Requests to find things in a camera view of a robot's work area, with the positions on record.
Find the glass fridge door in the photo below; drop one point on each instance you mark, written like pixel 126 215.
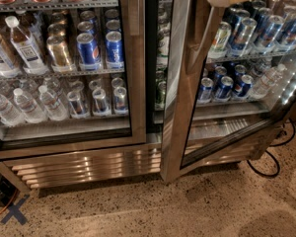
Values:
pixel 222 131
pixel 69 19

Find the silver blue energy can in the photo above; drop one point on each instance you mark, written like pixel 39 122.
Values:
pixel 265 42
pixel 242 37
pixel 287 39

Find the white 7up can right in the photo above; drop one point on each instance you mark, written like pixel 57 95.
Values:
pixel 219 46

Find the white 7up can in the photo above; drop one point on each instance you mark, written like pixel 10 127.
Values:
pixel 163 46
pixel 219 46

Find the white 7up can left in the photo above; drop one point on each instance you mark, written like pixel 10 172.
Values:
pixel 163 46

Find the water bottle right compartment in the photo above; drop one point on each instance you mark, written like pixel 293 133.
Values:
pixel 267 81

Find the green soda can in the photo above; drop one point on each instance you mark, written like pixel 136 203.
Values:
pixel 161 94

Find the blue Pepsi can right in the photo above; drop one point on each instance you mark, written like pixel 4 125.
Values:
pixel 114 49

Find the blue pepsi can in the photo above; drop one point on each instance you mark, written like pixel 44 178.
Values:
pixel 90 58
pixel 114 49

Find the silver diet cola can right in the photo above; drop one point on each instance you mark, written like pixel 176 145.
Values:
pixel 120 100

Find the silver diet cola can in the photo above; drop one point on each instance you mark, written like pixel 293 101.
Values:
pixel 120 100
pixel 77 105
pixel 101 103

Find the blue Pepsi can left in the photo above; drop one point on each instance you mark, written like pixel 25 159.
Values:
pixel 90 58

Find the silver diet cola can middle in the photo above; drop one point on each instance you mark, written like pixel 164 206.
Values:
pixel 101 103

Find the gold soda can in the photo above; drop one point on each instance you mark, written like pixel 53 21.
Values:
pixel 61 59

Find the silver diet cola can left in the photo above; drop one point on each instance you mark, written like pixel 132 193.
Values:
pixel 77 105

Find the iced tea bottle white cap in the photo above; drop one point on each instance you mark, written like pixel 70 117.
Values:
pixel 26 45

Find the water bottle right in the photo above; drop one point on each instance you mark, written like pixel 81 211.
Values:
pixel 53 105

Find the water bottle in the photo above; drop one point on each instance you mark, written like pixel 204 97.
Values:
pixel 9 113
pixel 53 105
pixel 28 105

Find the water bottle middle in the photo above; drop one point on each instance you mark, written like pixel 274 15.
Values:
pixel 28 105

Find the iced tea bottle far left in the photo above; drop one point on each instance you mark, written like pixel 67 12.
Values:
pixel 9 63

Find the water bottle far left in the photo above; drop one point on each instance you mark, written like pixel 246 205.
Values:
pixel 9 113

